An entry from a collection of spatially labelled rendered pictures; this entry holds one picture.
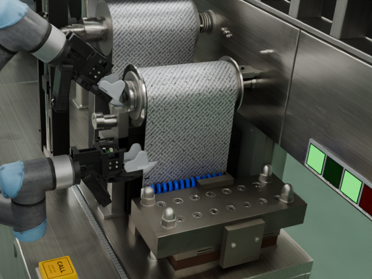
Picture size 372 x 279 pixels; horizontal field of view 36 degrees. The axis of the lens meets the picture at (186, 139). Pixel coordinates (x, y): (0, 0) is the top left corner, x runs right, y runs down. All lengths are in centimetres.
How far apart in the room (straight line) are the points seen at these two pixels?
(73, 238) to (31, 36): 53
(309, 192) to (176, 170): 213
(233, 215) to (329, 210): 206
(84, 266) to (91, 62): 47
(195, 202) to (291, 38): 45
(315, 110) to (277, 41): 21
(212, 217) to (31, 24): 58
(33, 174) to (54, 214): 30
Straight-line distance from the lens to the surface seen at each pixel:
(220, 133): 145
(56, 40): 124
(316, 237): 315
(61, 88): 128
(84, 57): 129
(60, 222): 153
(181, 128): 139
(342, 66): 124
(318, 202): 343
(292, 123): 139
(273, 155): 178
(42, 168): 129
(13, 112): 211
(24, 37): 122
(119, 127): 141
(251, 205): 141
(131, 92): 133
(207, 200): 140
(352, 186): 125
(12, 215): 135
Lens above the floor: 180
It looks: 28 degrees down
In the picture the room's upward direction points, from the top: 5 degrees clockwise
